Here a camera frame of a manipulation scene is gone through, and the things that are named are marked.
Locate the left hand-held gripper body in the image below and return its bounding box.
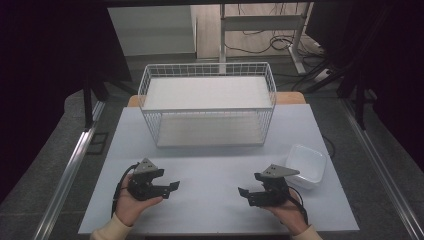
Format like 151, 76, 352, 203
127, 157, 166, 202

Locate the person's right hand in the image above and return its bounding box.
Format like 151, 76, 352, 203
262, 195, 310, 236

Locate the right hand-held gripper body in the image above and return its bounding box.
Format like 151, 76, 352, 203
254, 163, 301, 208

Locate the person's left hand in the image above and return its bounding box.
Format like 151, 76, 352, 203
114, 173, 164, 228

